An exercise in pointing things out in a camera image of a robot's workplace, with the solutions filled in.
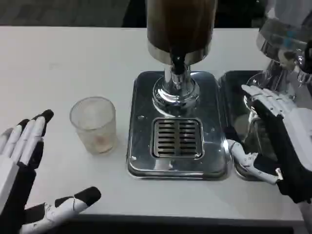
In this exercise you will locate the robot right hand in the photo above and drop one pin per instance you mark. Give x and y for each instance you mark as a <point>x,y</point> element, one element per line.
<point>292,146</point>

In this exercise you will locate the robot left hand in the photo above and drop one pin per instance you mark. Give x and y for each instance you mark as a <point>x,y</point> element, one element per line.
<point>14,175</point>

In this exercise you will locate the clear ribbed glass cup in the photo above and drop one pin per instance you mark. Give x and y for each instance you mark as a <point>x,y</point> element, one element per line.
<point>93,126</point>

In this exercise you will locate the steel drip tray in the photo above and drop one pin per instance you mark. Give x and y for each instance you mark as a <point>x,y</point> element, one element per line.
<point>141,136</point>
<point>234,107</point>

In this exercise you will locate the black tap of clear dispenser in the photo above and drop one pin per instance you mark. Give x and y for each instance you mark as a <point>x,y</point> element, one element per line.
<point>307,54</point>

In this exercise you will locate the clear steel drink dispenser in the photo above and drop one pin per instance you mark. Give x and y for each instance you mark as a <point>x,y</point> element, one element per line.
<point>275,41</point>

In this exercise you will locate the slotted steel drain grid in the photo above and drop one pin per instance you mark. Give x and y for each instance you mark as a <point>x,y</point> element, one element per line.
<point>178,137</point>

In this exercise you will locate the black tap of brown dispenser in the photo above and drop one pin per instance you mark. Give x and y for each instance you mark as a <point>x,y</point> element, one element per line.
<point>178,64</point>

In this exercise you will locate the drink dispenser with brown drink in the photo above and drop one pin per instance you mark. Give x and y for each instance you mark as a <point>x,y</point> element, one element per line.
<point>180,26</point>

